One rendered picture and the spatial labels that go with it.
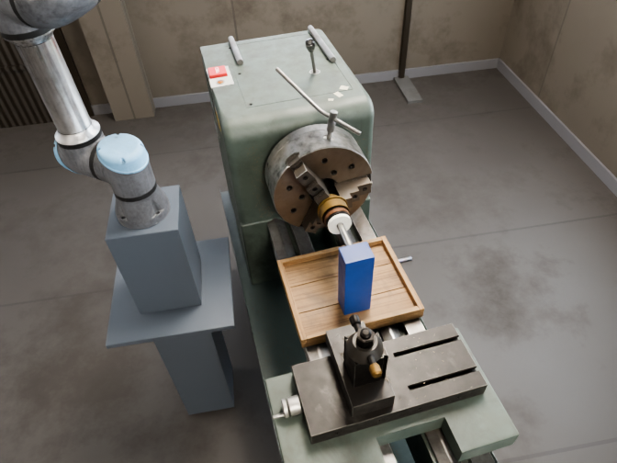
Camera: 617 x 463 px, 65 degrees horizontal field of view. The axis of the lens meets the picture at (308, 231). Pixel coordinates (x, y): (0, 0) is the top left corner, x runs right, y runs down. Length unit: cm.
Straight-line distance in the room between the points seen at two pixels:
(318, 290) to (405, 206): 168
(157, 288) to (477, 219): 204
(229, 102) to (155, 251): 51
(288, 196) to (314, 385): 56
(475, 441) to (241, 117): 106
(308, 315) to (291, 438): 37
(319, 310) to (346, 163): 43
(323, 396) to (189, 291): 62
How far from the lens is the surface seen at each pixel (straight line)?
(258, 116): 152
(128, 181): 136
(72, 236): 325
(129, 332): 167
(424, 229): 294
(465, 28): 442
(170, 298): 163
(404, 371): 124
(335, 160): 143
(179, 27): 395
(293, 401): 120
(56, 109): 138
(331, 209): 138
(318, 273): 151
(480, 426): 127
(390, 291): 148
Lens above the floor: 205
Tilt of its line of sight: 45 degrees down
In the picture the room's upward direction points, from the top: 3 degrees counter-clockwise
